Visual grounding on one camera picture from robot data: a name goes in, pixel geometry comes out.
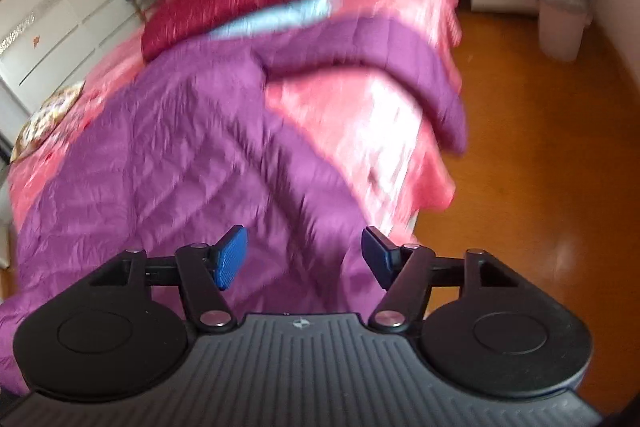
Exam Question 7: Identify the pink bed with bedspread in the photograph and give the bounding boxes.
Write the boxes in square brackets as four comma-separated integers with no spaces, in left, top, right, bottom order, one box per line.
[6,0,464,249]

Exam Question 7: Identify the floral patterned pillow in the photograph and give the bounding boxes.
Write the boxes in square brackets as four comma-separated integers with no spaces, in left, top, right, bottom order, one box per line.
[10,81,85,164]

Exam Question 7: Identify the light blue cloth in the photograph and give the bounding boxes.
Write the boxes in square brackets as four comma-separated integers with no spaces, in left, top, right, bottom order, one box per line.
[208,0,337,40]

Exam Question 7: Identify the purple down jacket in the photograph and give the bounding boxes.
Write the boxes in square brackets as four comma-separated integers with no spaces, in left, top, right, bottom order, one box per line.
[1,17,466,393]

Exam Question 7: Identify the pink waste bin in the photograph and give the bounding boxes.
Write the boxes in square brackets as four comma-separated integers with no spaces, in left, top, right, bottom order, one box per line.
[537,0,591,63]

